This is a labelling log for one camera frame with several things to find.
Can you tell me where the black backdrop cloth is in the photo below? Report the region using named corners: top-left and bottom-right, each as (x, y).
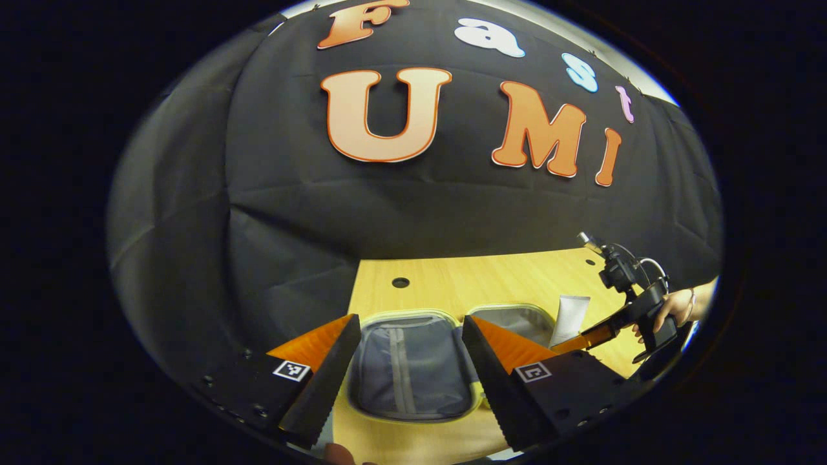
top-left (107, 0), bottom-right (723, 388)

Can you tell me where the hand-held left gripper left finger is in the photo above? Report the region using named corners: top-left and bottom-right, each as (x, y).
top-left (194, 314), bottom-right (362, 451)

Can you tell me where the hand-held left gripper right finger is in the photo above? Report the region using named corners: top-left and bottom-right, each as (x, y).
top-left (461, 315), bottom-right (637, 453)

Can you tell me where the white skin care tube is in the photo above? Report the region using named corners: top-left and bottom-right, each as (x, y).
top-left (549, 294), bottom-right (592, 349)

